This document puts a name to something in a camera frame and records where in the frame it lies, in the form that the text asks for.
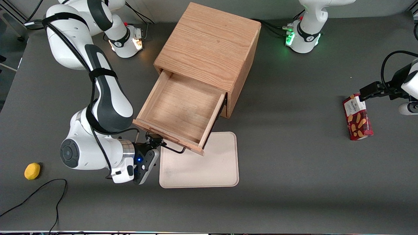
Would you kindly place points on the beige plastic tray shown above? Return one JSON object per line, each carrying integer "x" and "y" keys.
{"x": 202, "y": 169}

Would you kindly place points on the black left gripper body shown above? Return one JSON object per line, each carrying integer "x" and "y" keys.
{"x": 389, "y": 90}

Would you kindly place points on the red shortbread biscuit box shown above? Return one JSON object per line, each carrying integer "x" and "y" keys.
{"x": 359, "y": 124}

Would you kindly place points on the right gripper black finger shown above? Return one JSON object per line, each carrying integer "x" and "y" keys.
{"x": 152, "y": 146}
{"x": 156, "y": 138}

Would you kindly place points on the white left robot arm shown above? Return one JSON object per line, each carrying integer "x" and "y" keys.
{"x": 310, "y": 32}

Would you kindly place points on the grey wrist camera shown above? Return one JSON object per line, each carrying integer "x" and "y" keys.
{"x": 151, "y": 164}

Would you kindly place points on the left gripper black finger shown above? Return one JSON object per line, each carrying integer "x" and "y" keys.
{"x": 375, "y": 89}

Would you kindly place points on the yellow lemon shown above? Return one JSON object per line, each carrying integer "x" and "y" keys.
{"x": 32, "y": 171}

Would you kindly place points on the wooden drawer cabinet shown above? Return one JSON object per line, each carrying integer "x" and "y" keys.
{"x": 212, "y": 42}

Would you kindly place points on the aluminium frame rail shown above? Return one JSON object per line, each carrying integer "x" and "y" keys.
{"x": 19, "y": 14}

